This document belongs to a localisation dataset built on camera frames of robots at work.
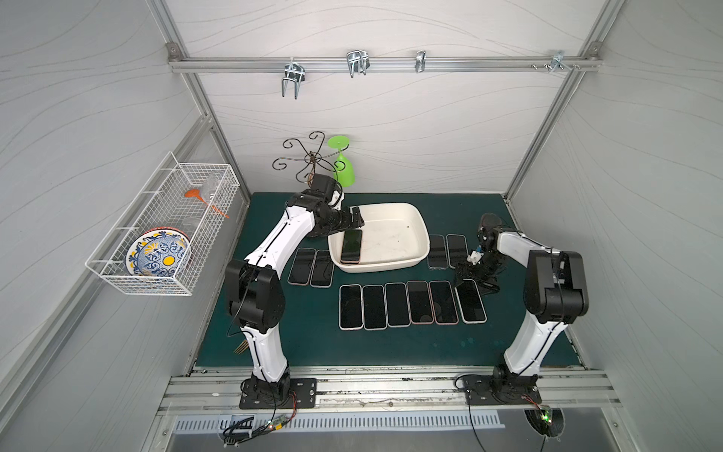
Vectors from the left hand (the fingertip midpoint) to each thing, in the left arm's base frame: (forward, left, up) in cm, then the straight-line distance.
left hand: (354, 225), depth 87 cm
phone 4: (+3, +2, -16) cm, 16 cm away
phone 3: (-16, -38, -19) cm, 46 cm away
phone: (-18, -7, -18) cm, 26 cm away
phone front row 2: (-18, -28, -15) cm, 37 cm away
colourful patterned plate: (-22, +43, +16) cm, 50 cm away
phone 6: (+1, -30, -18) cm, 35 cm away
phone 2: (-19, -14, -18) cm, 30 cm away
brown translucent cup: (+14, -51, -13) cm, 54 cm away
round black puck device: (-47, -52, -21) cm, 74 cm away
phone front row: (-19, +1, -19) cm, 27 cm away
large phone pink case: (-18, -21, -17) cm, 33 cm away
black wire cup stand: (+17, +14, +13) cm, 25 cm away
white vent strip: (-49, +1, -19) cm, 53 cm away
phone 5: (-3, +20, -21) cm, 29 cm away
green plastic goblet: (+11, +3, +13) cm, 17 cm away
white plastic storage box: (+10, -14, -18) cm, 25 cm away
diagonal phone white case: (+5, -38, -19) cm, 43 cm away
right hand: (-11, -39, -18) cm, 44 cm away
